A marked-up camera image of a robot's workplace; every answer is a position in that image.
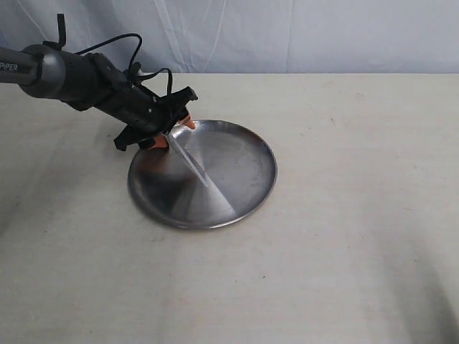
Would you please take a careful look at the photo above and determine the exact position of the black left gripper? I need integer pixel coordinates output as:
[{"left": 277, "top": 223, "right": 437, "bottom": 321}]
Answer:
[{"left": 93, "top": 53, "right": 198, "bottom": 151}]

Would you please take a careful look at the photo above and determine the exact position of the translucent white glow stick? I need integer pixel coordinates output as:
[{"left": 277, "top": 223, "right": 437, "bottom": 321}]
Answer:
[{"left": 168, "top": 134, "right": 208, "bottom": 187}]

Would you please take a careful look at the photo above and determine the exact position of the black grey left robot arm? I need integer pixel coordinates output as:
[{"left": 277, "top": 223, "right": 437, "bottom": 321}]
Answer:
[{"left": 1, "top": 44, "right": 197, "bottom": 151}]

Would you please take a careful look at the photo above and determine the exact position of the round stainless steel plate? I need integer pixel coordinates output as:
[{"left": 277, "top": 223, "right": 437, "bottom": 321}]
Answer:
[{"left": 127, "top": 120, "right": 278, "bottom": 229}]

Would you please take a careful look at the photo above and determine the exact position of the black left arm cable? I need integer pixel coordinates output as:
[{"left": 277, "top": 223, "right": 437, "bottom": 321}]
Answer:
[{"left": 42, "top": 13, "right": 175, "bottom": 100}]

